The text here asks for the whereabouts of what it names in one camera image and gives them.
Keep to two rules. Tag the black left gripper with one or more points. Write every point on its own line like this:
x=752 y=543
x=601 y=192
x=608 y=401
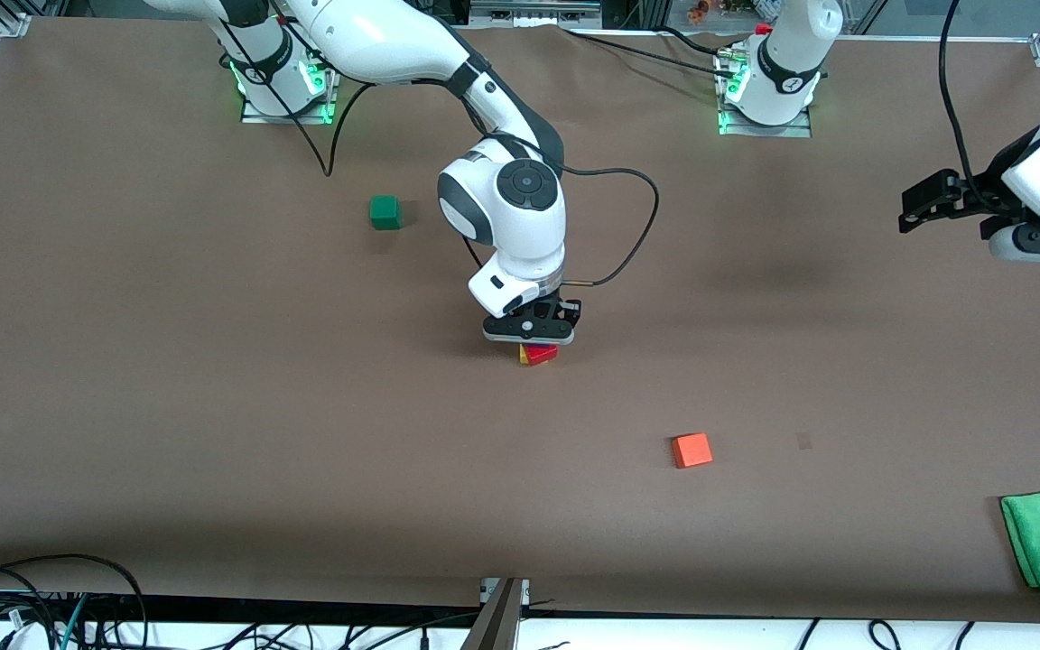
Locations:
x=980 y=192

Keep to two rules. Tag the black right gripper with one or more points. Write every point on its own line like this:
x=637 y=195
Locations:
x=567 y=310

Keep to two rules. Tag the red wooden block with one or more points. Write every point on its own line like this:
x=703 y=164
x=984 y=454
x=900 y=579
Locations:
x=543 y=355

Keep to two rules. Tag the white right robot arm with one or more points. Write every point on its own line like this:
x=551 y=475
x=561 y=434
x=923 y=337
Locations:
x=376 y=41

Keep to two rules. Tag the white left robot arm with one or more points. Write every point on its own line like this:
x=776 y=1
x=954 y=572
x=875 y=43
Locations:
x=791 y=54

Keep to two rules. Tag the orange wooden block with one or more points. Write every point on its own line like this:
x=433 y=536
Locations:
x=691 y=450

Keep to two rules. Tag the green wooden block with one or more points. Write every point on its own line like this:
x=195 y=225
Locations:
x=385 y=213

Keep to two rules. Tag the brown table cover sheet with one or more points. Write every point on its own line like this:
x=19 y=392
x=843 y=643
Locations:
x=484 y=506

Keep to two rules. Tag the small orange toy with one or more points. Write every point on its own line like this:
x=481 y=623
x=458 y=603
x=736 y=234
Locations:
x=699 y=11

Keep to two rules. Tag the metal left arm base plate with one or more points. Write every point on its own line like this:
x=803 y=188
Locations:
x=764 y=132

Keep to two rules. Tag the silver metal rail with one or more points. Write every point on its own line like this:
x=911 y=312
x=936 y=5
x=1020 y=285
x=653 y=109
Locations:
x=529 y=13

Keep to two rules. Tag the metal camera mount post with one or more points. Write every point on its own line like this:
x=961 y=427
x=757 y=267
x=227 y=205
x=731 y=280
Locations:
x=497 y=618

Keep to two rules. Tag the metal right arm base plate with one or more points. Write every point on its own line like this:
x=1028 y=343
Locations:
x=290 y=117

